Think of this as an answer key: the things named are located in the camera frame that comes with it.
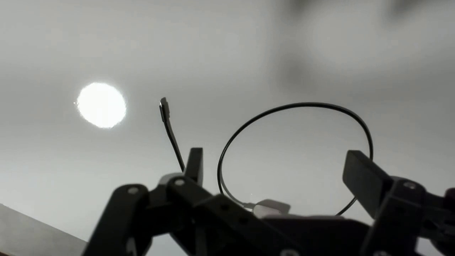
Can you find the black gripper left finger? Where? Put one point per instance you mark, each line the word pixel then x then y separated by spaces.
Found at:
pixel 199 222

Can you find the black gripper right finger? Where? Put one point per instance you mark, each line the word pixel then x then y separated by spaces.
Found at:
pixel 402 210

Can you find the white whiteboard on table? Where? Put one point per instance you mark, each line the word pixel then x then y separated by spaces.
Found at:
pixel 95 94

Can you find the white wall charger plug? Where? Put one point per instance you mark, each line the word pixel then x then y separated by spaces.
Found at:
pixel 270 207

